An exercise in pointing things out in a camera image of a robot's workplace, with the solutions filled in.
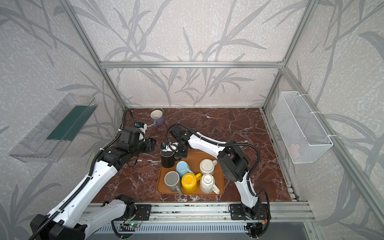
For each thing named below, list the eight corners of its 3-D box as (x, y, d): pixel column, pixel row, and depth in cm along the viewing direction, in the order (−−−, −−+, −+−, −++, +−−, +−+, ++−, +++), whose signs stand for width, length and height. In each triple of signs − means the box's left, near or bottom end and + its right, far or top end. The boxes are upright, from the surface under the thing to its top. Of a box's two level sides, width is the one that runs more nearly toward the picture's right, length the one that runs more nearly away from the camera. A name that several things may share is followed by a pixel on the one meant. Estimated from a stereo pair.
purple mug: (150, 129, 110) (147, 122, 103) (154, 116, 118) (151, 109, 112) (162, 129, 110) (160, 122, 103) (165, 116, 118) (163, 109, 112)
